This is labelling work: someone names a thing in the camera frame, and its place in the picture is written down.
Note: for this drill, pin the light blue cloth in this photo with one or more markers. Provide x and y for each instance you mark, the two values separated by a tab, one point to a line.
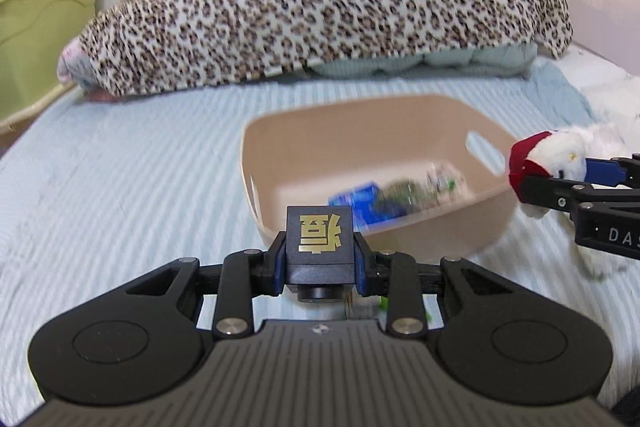
555	92

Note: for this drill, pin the pink pillow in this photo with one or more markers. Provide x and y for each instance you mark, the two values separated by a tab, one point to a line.
75	67

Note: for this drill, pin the beige plastic basket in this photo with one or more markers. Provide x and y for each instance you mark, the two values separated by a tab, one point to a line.
310	147

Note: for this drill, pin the blue packet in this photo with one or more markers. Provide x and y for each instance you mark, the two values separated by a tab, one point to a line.
356	202

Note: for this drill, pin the white patterned quilt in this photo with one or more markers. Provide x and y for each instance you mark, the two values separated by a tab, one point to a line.
607	82

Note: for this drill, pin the green cabinet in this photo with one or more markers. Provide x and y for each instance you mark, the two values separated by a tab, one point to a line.
35	32

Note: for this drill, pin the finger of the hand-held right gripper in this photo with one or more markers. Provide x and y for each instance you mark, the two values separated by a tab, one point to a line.
602	171
542	189

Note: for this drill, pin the leopard print blanket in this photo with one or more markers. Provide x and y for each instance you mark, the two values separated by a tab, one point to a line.
320	7

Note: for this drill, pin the dark green packet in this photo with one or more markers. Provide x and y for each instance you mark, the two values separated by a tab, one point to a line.
400	197

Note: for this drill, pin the black cube with gold character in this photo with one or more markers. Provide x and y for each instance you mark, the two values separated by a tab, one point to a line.
320	239

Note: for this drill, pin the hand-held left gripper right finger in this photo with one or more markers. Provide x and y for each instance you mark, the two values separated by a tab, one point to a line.
364	263

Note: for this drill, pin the white plush toy red hat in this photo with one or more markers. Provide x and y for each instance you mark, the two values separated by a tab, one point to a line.
560	152

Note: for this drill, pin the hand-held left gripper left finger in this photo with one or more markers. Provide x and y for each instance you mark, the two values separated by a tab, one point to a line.
274	263

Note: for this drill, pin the striped light blue bedsheet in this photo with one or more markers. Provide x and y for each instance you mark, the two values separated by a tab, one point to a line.
125	187

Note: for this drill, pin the light blue quilt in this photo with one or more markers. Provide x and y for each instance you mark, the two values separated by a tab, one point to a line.
425	59

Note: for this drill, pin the white and green packet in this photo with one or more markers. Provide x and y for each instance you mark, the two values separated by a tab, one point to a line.
445	182

